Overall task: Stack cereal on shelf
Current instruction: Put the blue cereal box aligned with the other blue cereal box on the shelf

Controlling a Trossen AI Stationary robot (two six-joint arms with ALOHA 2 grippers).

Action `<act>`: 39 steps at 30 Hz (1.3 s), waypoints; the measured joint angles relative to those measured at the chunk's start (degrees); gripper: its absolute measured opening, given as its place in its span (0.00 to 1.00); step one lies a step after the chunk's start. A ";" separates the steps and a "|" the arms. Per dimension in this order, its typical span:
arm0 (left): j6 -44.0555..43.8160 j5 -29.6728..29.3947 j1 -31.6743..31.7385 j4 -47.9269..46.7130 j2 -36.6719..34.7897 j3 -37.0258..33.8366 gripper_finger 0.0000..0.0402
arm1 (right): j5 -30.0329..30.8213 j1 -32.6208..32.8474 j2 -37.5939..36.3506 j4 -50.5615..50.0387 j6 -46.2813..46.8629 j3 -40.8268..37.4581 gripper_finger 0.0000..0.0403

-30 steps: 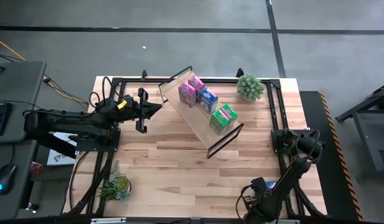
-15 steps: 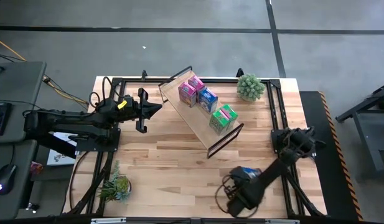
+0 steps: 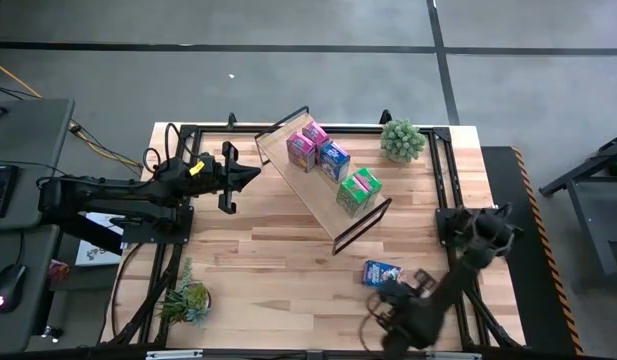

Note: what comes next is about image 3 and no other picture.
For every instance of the spiky succulent potted plant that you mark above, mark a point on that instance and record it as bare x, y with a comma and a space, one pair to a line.
190, 300

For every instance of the grey desk with mouse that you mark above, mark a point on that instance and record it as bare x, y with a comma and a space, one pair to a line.
23, 250

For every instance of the black computer mouse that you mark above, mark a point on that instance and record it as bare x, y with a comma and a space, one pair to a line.
8, 287

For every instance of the silver metal bracket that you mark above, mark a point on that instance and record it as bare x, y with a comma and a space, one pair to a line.
453, 356
174, 354

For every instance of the black metal stand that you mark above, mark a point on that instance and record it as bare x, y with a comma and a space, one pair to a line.
588, 171

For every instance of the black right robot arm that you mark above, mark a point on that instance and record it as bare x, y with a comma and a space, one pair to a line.
458, 280

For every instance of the black backlit keyboard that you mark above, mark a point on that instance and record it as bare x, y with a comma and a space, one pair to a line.
0, 190

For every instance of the round pale green potted plant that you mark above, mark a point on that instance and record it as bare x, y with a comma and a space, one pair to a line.
402, 140

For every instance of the small pink packet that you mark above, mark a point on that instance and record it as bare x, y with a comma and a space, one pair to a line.
58, 270

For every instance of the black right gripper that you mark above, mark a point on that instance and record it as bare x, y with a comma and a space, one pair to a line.
408, 307

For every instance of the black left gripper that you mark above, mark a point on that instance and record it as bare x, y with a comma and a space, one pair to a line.
213, 175

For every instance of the black mat with hazard stripes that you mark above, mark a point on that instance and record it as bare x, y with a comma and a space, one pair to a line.
528, 300

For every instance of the pink cereal box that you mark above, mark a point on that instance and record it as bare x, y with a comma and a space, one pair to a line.
301, 152
315, 132

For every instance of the green Apple Jacks cereal box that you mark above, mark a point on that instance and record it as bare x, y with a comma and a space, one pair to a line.
352, 197
370, 182

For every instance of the black metal table frame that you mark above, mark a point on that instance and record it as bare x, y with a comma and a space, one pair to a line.
188, 132

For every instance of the grey desk with keyboard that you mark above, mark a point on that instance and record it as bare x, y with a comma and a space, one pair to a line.
33, 150

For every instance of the black frame clamp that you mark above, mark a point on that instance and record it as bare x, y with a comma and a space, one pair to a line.
231, 120
385, 117

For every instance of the blue Frosted Flakes cereal box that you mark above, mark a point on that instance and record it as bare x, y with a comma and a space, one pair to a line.
334, 162
380, 274

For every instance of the white cardboard box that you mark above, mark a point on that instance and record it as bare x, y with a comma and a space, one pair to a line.
95, 252

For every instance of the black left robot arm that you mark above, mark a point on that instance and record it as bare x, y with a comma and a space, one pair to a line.
113, 192

